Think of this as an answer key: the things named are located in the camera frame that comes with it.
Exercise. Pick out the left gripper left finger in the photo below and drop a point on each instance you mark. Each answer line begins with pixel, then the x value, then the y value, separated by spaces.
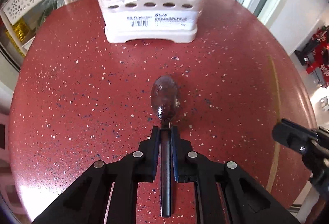
pixel 106 193

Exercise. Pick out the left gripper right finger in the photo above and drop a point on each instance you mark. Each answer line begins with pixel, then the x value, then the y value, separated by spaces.
pixel 224 192

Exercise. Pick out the red decoration rack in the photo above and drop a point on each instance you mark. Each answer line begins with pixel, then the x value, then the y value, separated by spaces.
pixel 314 56

